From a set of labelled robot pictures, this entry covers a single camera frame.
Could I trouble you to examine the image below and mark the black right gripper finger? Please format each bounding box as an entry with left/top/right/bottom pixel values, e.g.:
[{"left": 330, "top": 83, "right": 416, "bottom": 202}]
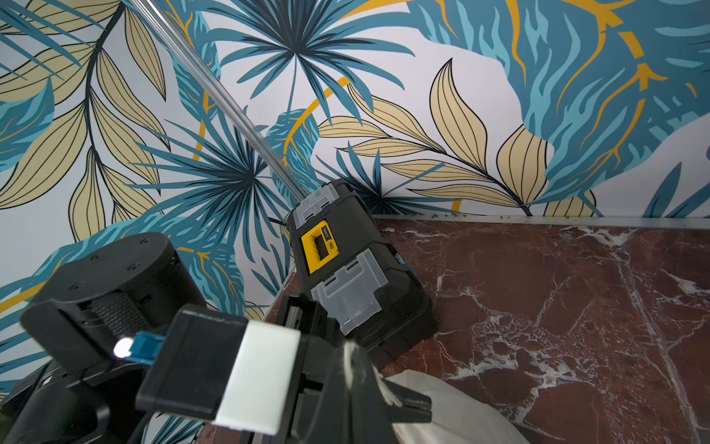
[{"left": 288, "top": 342, "right": 397, "bottom": 443}]

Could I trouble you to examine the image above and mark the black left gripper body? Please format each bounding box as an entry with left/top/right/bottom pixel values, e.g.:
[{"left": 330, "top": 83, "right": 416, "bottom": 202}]
[{"left": 240, "top": 293, "right": 344, "bottom": 443}]

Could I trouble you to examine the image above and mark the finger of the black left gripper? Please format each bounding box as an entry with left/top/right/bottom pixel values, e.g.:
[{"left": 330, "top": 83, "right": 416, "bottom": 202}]
[{"left": 383, "top": 382, "right": 433, "bottom": 424}]

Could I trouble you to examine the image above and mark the cream cloth soil bag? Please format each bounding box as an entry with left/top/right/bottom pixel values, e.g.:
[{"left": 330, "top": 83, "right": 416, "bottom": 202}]
[{"left": 387, "top": 370, "right": 527, "bottom": 443}]

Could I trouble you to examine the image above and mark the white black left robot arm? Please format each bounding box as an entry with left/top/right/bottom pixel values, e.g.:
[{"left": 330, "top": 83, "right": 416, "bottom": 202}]
[{"left": 1, "top": 233, "right": 433, "bottom": 443}]

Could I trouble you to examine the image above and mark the black and yellow toolbox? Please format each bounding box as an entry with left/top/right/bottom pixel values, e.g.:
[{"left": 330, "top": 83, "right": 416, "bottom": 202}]
[{"left": 287, "top": 179, "right": 437, "bottom": 369}]

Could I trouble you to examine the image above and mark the left aluminium corner post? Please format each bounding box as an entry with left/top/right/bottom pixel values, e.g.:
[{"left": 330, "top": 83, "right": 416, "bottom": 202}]
[{"left": 131, "top": 0, "right": 309, "bottom": 202}]

